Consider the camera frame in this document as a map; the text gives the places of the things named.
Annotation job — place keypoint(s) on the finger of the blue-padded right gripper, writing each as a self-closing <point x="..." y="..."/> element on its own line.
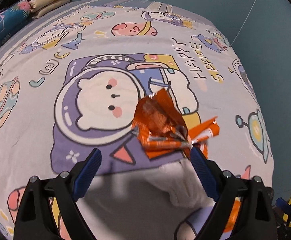
<point x="284" y="207"/>

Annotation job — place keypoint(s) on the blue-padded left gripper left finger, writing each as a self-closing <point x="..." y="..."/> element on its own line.
<point x="83" y="173"/>

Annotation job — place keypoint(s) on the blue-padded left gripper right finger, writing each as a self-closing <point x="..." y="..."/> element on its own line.
<point x="204" y="173"/>

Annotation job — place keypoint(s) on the white tissue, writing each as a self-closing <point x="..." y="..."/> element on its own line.
<point x="181" y="182"/>

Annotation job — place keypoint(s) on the orange snack wrapper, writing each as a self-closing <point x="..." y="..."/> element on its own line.
<point x="162" y="129"/>

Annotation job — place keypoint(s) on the cartoon space print bedsheet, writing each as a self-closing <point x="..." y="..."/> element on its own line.
<point x="70" y="82"/>

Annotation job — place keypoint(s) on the blue floral folded quilt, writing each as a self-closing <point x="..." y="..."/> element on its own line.
<point x="13" y="19"/>

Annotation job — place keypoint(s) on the beige folded blanket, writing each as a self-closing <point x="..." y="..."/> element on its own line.
<point x="42" y="7"/>

